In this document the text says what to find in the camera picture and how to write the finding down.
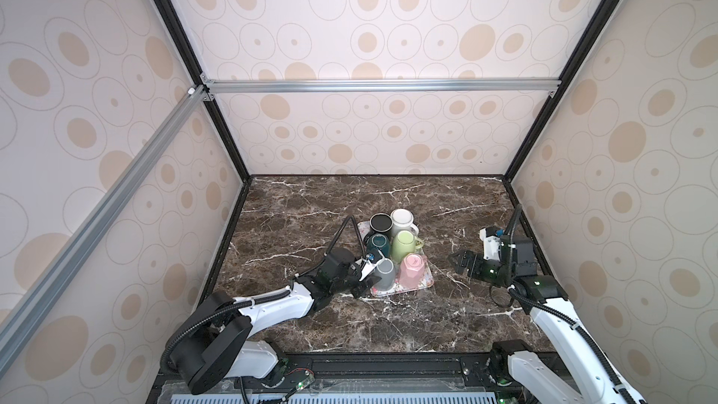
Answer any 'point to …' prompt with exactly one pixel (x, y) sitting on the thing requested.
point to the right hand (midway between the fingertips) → (472, 259)
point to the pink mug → (411, 270)
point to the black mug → (381, 223)
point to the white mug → (402, 220)
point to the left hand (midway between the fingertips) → (382, 270)
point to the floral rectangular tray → (364, 228)
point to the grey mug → (386, 270)
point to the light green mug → (404, 243)
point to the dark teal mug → (378, 241)
